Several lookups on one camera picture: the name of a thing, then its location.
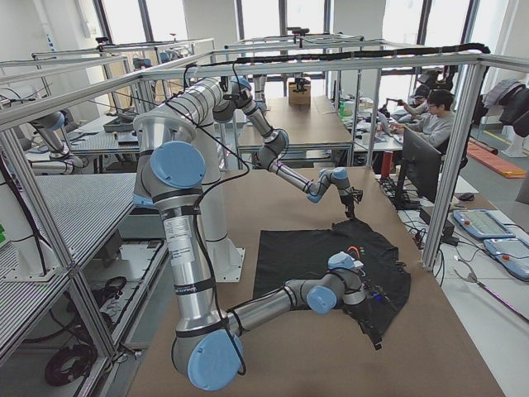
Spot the blue teach pendant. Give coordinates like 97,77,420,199
484,238,529,281
452,209,515,240

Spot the seated man in hoodie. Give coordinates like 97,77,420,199
390,89,455,151

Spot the cardboard box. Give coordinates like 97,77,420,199
288,82,312,106

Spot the black Huawei monitor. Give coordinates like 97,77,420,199
393,129,442,210

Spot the aluminium frame post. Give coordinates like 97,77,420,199
422,63,486,272

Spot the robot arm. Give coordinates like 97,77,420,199
135,109,369,391
161,77,363,218

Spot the reacher grabber stick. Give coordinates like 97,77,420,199
453,267,528,323

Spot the black graphic t-shirt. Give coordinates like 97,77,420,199
253,220,411,349

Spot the perforated metal table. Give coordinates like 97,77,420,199
0,171,139,356

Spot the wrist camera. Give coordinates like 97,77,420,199
368,285,393,305
351,189,364,203

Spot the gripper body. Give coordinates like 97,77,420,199
340,192,356,209

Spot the red water bottle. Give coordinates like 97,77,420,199
380,151,393,179

